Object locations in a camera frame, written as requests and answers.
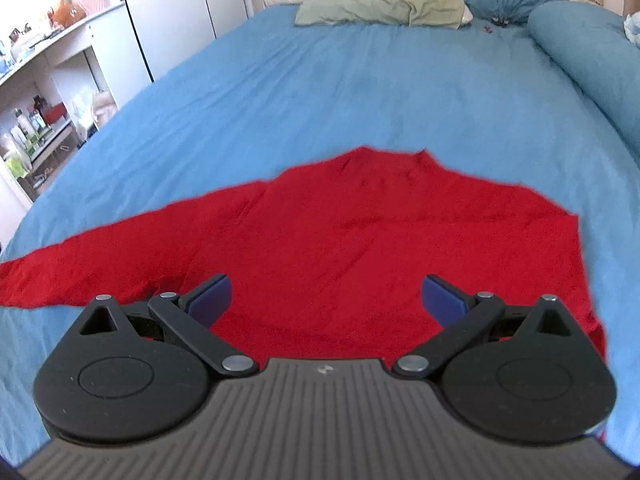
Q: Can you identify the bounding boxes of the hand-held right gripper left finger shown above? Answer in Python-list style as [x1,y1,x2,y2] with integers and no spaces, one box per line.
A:
[70,274,259,375]

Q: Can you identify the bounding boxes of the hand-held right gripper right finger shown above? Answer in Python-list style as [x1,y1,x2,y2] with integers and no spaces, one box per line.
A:
[392,274,574,379]

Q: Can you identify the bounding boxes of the red long-sleeved shirt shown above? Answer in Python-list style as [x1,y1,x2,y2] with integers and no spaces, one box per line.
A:
[0,146,608,367]

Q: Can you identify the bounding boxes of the blue bed sheet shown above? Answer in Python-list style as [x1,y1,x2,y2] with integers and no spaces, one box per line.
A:
[0,5,640,466]

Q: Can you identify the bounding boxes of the white shelf unit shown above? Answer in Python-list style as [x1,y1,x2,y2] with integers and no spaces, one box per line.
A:
[0,0,154,201]

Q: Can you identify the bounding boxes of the rolled blue duvet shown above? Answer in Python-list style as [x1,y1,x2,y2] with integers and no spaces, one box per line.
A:
[528,1,640,147]

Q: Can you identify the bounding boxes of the green pillow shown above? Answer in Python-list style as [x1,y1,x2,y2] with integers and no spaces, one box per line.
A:
[294,0,466,29]

